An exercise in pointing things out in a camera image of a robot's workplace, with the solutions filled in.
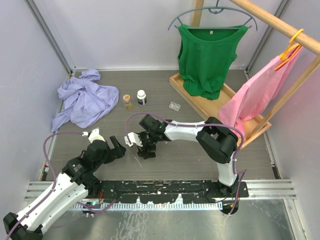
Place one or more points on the white capped dark pill bottle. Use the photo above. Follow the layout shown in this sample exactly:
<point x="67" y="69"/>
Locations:
<point x="141" y="97"/>

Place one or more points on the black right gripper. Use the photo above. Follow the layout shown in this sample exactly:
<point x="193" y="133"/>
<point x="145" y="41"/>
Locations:
<point x="141" y="136"/>

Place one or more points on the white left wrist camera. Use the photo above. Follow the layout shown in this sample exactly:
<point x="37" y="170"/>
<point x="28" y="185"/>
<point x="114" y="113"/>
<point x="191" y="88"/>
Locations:
<point x="94" y="135"/>

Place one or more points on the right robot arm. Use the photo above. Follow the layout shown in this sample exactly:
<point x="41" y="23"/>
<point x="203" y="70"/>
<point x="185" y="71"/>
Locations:
<point x="217" y="140"/>

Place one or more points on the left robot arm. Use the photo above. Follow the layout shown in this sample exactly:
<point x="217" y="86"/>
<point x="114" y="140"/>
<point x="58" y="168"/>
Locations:
<point x="75" y="182"/>

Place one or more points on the wooden clothes rack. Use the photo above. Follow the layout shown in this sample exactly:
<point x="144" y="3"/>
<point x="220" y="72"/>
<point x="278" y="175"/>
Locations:
<point x="256" y="127"/>

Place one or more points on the grey clothes hanger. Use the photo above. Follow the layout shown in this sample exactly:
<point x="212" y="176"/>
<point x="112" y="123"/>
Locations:
<point x="215" y="17"/>

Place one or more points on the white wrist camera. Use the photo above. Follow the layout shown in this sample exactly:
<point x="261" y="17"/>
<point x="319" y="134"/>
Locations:
<point x="94" y="135"/>
<point x="132" y="139"/>

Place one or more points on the yellow clothes hanger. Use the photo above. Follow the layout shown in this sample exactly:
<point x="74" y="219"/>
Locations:
<point x="290" y="51"/>

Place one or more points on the lavender crumpled shirt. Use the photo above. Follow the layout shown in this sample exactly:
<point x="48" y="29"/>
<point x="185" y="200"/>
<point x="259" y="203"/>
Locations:
<point x="85" y="101"/>

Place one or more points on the clear pill bottle orange cap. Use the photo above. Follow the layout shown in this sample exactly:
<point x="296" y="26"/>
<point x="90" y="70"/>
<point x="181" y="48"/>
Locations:
<point x="127" y="101"/>

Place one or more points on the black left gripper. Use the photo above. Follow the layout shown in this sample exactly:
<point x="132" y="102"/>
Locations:
<point x="117" y="152"/>

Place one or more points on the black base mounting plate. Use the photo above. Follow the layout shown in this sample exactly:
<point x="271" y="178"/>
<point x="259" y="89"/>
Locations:
<point x="164" y="191"/>

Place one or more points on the pink shirt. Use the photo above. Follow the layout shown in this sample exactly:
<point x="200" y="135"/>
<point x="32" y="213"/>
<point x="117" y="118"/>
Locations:
<point x="254" y="96"/>

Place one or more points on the green tank top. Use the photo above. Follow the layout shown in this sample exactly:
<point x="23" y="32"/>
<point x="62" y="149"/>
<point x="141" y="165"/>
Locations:
<point x="205" y="57"/>

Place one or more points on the clear pill organizer box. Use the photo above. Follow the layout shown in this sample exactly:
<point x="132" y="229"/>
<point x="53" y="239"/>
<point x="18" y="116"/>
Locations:
<point x="174" y="106"/>

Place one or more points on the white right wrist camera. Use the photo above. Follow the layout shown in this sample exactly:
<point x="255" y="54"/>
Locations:
<point x="132" y="139"/>

